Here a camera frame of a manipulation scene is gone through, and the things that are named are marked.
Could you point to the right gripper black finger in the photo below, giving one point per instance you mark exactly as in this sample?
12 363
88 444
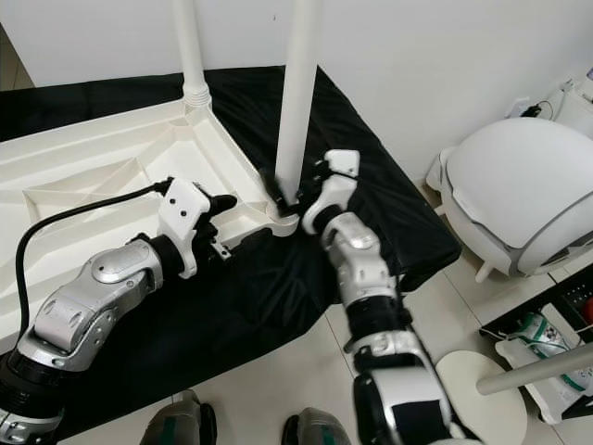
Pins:
280 190

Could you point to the white plastic table top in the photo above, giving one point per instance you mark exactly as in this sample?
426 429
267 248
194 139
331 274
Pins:
74 185

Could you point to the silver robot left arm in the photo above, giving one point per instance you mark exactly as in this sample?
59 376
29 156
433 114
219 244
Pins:
93 311

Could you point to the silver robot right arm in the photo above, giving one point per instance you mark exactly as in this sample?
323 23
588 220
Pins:
366 278

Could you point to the black table cloth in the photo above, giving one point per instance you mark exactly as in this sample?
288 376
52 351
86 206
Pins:
403 232

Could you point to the white plastic chair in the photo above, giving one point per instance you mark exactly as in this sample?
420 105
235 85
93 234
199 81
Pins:
510 185

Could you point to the grey green robot right leg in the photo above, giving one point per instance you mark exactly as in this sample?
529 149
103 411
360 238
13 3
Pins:
317 430

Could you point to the green white packet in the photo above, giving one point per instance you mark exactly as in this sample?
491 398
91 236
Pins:
539 334

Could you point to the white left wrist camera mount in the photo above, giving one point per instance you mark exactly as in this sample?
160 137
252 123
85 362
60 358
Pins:
183 209

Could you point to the black wall plug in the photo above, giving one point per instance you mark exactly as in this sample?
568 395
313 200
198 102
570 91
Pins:
533 109

